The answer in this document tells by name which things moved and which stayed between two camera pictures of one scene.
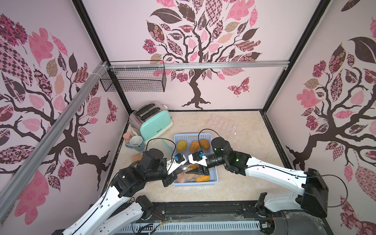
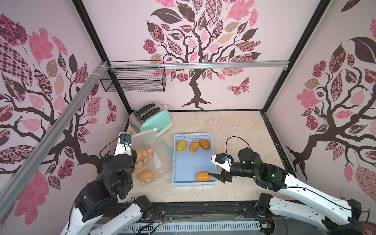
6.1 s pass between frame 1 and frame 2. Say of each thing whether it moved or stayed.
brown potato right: stayed
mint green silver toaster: stayed
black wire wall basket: stayed
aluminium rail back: stayed
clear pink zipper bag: moved
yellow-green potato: stayed
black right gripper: moved
